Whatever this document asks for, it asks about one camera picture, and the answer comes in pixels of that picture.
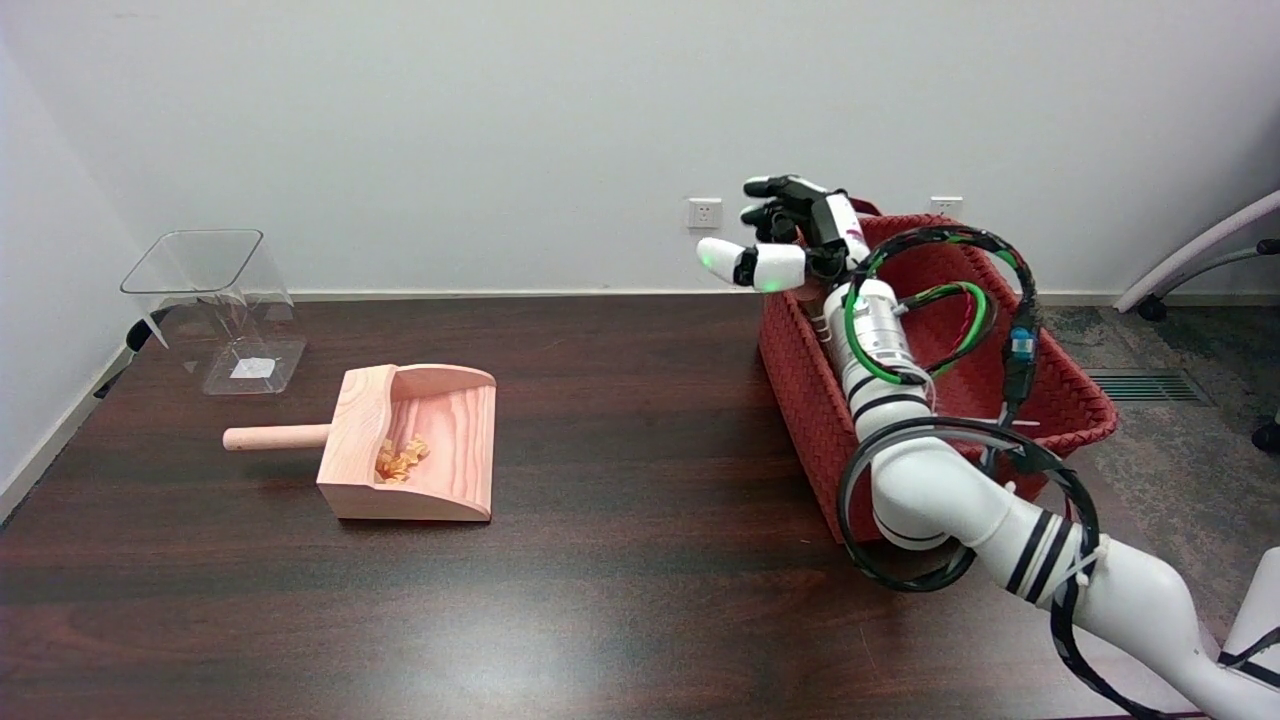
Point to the white wall outlet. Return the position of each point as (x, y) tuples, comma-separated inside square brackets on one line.
[(704, 213), (946, 206)]

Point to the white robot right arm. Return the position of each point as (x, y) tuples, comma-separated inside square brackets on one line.
[(940, 490)]

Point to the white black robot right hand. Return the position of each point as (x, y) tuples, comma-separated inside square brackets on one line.
[(800, 262)]

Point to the floor vent grille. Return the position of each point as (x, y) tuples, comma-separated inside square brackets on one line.
[(1145, 386)]

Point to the black furniture leg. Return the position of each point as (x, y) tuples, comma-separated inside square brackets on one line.
[(145, 334)]

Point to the red woven basket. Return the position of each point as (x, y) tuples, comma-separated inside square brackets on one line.
[(800, 390)]

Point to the yellow scraps pile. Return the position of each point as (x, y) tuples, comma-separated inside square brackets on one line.
[(400, 462)]

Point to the clear plastic container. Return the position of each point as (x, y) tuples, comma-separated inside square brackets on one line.
[(215, 300)]

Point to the office chair base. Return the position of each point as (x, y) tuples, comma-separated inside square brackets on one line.
[(1190, 250)]

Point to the wooden dustpan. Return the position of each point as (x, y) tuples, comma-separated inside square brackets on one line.
[(440, 430)]

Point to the white zip tie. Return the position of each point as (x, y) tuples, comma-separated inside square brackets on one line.
[(1020, 424)]

